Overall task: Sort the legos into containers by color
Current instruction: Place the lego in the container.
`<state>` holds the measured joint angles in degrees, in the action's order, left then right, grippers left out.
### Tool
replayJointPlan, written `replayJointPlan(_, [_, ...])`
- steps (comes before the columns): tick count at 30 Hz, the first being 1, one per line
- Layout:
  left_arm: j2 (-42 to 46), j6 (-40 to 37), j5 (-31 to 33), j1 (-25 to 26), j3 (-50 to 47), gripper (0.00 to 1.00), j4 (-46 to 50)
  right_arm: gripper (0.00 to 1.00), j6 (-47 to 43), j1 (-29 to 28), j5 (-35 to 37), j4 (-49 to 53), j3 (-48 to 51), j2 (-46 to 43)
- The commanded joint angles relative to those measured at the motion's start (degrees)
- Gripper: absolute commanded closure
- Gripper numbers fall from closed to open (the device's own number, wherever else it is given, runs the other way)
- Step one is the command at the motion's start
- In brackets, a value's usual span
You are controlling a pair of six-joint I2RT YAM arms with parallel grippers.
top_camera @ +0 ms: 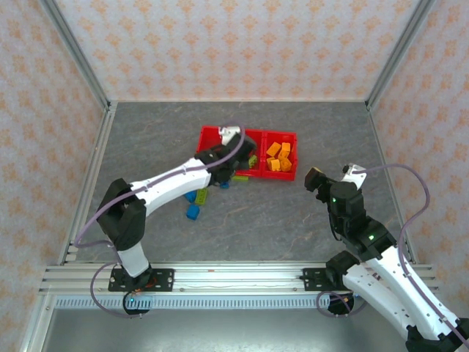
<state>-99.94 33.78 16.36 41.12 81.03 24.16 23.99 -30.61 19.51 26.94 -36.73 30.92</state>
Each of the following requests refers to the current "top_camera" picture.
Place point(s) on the blue lego brick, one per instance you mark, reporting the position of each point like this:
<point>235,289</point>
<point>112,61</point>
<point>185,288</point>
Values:
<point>190,197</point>
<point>193,212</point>

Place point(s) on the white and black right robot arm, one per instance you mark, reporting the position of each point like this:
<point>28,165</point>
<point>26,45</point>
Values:
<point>395,293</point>

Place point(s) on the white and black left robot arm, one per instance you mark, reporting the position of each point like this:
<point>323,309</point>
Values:
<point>172,183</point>

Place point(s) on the aluminium frame leg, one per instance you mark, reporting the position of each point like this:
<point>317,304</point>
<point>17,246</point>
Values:
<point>36,322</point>

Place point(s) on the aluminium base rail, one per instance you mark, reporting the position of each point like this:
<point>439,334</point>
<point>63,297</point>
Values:
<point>238,278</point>

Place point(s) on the aluminium side rail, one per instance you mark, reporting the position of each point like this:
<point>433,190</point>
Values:
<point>394,183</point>
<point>88,183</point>

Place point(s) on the aluminium corner post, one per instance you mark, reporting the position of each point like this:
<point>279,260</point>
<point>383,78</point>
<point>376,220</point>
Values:
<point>75,55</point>
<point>401,55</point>

